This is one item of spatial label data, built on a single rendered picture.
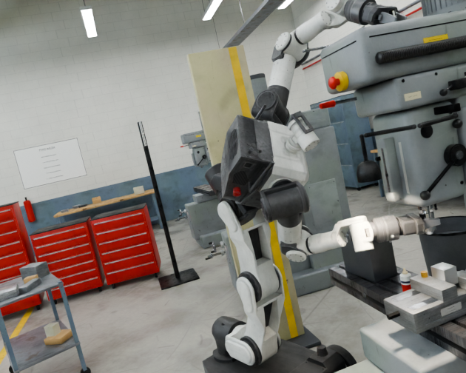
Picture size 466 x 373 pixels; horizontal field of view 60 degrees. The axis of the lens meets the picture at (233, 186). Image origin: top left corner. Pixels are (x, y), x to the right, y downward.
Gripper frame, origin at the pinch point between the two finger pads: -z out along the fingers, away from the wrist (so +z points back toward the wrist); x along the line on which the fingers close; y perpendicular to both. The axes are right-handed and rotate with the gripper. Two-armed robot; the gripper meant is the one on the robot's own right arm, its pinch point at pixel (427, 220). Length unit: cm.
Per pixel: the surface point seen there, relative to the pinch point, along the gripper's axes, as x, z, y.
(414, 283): -2.2, 8.2, 20.4
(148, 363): 164, 182, 126
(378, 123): 1.4, 10.5, -36.5
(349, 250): 40.2, 22.1, 18.9
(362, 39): -19, 16, -62
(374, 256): 27.3, 14.2, 19.0
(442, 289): -13.2, 3.1, 19.2
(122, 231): 380, 266, 51
